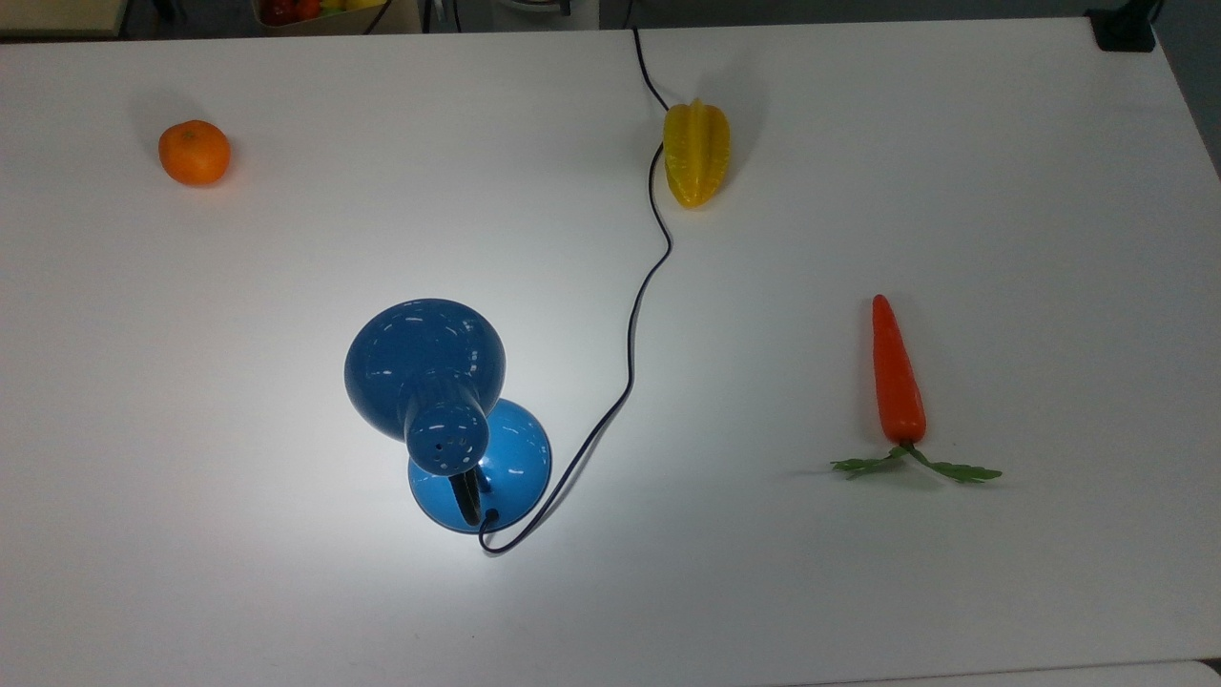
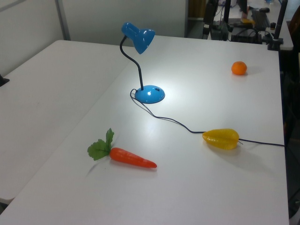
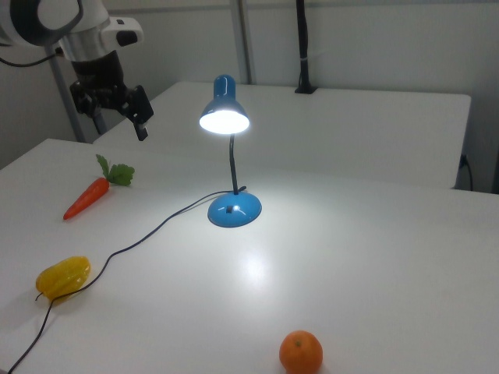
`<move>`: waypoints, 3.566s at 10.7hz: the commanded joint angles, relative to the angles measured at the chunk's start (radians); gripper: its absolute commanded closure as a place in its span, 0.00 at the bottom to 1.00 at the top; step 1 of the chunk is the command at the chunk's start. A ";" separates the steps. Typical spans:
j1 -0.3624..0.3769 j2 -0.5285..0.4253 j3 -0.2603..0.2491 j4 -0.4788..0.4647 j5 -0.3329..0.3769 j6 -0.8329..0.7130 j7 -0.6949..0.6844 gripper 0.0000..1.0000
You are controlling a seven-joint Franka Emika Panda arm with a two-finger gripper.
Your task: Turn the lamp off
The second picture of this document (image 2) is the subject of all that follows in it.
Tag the dark robot gripper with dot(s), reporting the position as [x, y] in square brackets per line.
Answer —
[208, 12]

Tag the blue desk lamp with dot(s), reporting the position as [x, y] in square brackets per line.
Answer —
[150, 93]

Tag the black upright pole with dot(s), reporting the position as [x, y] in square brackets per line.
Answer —
[227, 11]

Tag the yellow flat object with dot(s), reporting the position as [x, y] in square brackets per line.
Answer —
[247, 21]

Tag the orange mandarin fruit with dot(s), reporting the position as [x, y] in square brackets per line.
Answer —
[239, 68]

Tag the black keyboard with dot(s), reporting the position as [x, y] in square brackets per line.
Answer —
[260, 18]

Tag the black computer mouse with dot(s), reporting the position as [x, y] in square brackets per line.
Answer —
[264, 9]

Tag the white background desk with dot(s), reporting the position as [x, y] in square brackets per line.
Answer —
[284, 30]

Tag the yellow toy starfruit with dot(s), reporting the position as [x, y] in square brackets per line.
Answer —
[221, 138]

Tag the orange toy carrot green leaves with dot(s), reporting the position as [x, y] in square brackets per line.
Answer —
[129, 158]

